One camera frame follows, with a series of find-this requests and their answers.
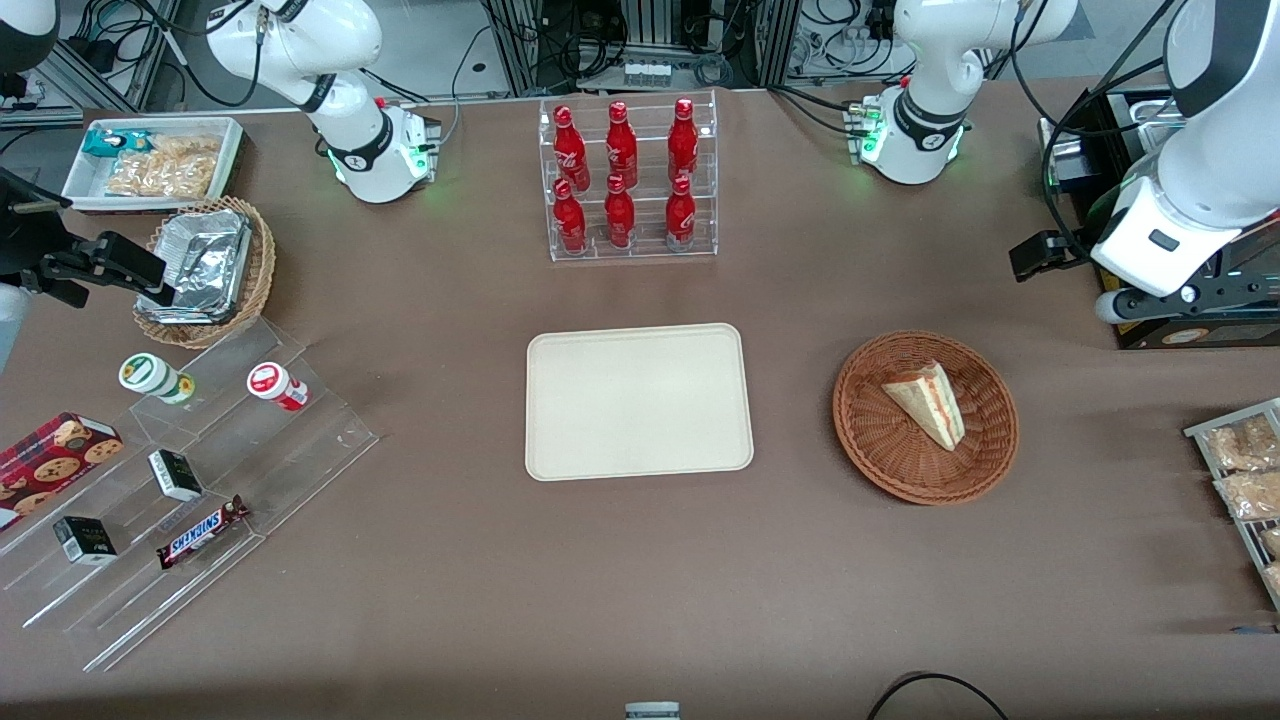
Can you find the light tan wicker basket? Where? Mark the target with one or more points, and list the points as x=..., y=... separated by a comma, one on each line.
x=255, y=275

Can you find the triangle sandwich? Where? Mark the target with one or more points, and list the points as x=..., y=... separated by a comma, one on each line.
x=930, y=405

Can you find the silver foil container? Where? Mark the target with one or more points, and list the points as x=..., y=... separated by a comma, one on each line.
x=205, y=262

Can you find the red cola bottle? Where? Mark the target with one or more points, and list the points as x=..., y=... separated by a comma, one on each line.
x=570, y=220
x=571, y=150
x=683, y=140
x=680, y=215
x=619, y=215
x=621, y=145

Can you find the clear bag of chips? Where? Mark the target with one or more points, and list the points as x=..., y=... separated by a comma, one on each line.
x=170, y=168

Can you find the brown snickers bar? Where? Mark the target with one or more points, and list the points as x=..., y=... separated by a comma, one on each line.
x=200, y=532

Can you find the beige plastic tray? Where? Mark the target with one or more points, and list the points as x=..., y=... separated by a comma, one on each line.
x=638, y=402

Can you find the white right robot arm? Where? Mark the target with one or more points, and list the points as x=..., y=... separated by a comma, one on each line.
x=300, y=60

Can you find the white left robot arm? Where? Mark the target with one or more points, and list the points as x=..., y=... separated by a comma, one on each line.
x=1190, y=190

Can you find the brown round wicker basket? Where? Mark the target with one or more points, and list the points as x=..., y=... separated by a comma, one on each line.
x=880, y=450

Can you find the green white yogurt cup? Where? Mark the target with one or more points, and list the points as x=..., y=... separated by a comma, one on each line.
x=152, y=377

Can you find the aluminium frame structure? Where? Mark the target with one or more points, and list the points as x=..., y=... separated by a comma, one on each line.
x=650, y=30

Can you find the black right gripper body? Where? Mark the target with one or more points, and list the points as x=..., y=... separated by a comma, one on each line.
x=22, y=250

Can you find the red cookie box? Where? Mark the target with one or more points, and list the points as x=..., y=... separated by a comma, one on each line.
x=50, y=465

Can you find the small black box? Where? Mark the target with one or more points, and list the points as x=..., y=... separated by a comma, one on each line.
x=84, y=540
x=175, y=475

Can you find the clear acrylic bottle rack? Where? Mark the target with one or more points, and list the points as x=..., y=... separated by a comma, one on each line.
x=650, y=250

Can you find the small grey device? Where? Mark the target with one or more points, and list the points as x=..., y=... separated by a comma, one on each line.
x=652, y=711

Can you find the white rectangular snack bin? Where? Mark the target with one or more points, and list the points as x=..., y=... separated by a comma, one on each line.
x=85, y=185

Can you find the red white yogurt cup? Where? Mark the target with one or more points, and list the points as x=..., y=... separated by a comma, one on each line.
x=275, y=385

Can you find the clear acrylic stepped shelf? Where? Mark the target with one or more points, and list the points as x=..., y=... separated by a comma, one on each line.
x=250, y=470

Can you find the white power strip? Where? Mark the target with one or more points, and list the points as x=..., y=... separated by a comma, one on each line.
x=646, y=74

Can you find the clear bag of pastry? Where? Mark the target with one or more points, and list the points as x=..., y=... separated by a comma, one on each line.
x=1250, y=495
x=1272, y=545
x=1240, y=442

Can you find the teal snack packet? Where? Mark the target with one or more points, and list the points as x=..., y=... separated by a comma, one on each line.
x=105, y=142

